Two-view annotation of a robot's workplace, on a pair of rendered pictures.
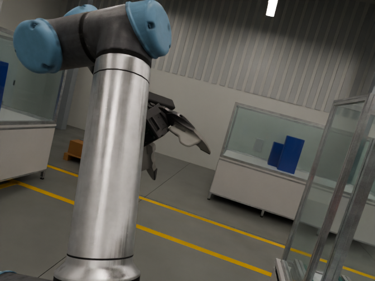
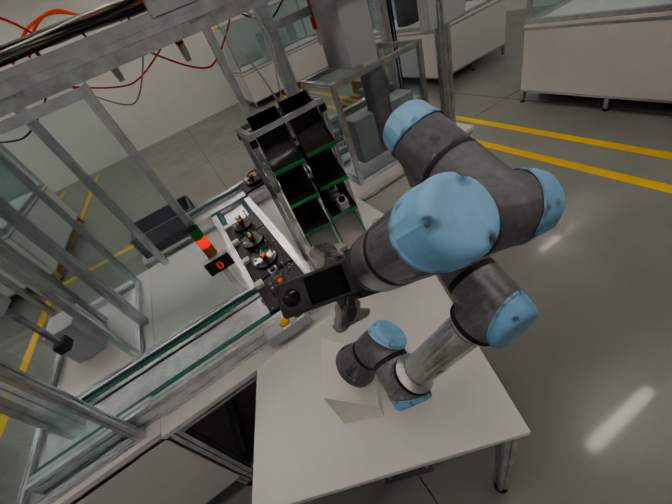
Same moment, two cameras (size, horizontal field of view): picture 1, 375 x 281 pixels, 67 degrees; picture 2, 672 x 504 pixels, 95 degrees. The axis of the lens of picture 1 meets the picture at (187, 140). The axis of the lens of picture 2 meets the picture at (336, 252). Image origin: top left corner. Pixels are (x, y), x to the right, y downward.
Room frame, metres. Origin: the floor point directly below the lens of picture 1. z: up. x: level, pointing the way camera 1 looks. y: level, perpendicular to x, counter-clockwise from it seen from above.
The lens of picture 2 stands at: (0.71, 0.37, 1.99)
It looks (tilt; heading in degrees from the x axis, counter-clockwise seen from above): 39 degrees down; 245
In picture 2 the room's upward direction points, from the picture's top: 23 degrees counter-clockwise
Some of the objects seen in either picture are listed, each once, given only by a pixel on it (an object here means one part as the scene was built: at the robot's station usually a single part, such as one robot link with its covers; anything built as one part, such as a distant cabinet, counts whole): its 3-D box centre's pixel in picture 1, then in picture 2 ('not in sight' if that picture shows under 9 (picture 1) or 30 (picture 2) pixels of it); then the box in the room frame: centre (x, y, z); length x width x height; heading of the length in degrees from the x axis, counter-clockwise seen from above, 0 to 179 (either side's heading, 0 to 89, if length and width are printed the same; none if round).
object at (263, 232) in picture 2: not in sight; (250, 237); (0.42, -1.32, 1.01); 0.24 x 0.24 x 0.13; 81
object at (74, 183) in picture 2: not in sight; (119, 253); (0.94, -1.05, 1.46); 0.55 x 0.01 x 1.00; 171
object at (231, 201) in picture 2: not in sight; (310, 158); (-0.51, -1.98, 0.92); 2.35 x 0.41 x 0.12; 171
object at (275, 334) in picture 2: not in sight; (287, 326); (0.62, -0.63, 0.93); 0.21 x 0.07 x 0.06; 171
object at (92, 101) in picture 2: not in sight; (184, 217); (0.66, -1.00, 1.46); 0.03 x 0.03 x 1.00; 81
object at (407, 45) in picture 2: not in sight; (369, 113); (-0.82, -1.42, 1.21); 0.69 x 0.46 x 0.69; 171
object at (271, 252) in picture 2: not in sight; (263, 255); (0.46, -1.08, 1.01); 0.24 x 0.24 x 0.13; 81
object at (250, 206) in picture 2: not in sight; (259, 250); (0.42, -1.30, 0.91); 1.24 x 0.33 x 0.10; 81
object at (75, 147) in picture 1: (101, 155); not in sight; (5.87, 1.67, 0.20); 1.20 x 0.80 x 0.41; 80
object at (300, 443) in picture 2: not in sight; (361, 372); (0.52, -0.25, 0.84); 0.90 x 0.70 x 0.03; 150
